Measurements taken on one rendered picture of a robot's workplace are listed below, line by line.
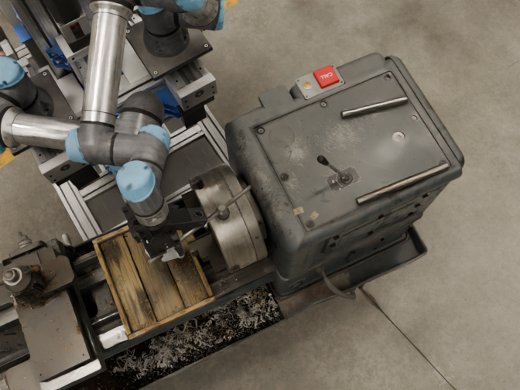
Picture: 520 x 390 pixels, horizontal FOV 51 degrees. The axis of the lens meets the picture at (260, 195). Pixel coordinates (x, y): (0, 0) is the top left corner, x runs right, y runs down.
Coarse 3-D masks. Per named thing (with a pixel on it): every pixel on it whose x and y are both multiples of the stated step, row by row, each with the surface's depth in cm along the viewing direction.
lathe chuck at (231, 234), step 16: (208, 176) 160; (208, 192) 155; (224, 192) 154; (208, 208) 152; (224, 224) 152; (240, 224) 153; (224, 240) 152; (240, 240) 154; (224, 256) 154; (240, 256) 157; (256, 256) 160
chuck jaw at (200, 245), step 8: (200, 240) 163; (208, 240) 163; (192, 248) 162; (200, 248) 162; (208, 248) 162; (216, 248) 162; (200, 256) 161; (208, 256) 161; (216, 256) 161; (216, 264) 160; (224, 264) 160
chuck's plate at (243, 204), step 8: (216, 168) 165; (224, 168) 161; (224, 176) 158; (232, 176) 157; (232, 184) 155; (232, 192) 154; (240, 200) 153; (240, 208) 153; (248, 208) 153; (248, 216) 153; (248, 224) 153; (256, 224) 154; (248, 232) 154; (256, 232) 154; (256, 240) 156; (256, 248) 157; (264, 248) 159; (264, 256) 163
